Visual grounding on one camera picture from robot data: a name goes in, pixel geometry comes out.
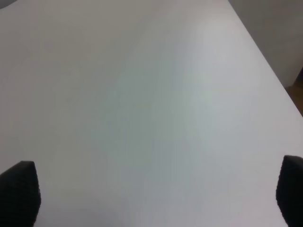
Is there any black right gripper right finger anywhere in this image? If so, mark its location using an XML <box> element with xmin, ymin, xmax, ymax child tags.
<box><xmin>276</xmin><ymin>155</ymin><xmax>303</xmax><ymax>227</ymax></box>

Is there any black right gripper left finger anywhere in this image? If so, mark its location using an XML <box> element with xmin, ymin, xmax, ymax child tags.
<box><xmin>0</xmin><ymin>161</ymin><xmax>41</xmax><ymax>227</ymax></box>

